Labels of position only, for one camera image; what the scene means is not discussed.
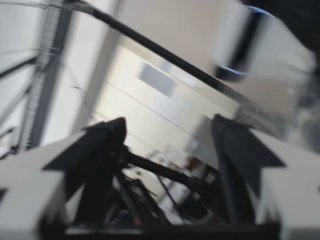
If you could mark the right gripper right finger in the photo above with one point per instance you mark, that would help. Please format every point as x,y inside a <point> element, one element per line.
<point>270,175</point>

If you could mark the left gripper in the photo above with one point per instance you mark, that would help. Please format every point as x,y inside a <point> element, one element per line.
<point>300,17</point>

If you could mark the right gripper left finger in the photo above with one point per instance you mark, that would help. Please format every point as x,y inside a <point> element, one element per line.
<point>50,175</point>

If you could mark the black frame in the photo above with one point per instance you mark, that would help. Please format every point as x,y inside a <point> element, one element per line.
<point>150,42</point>

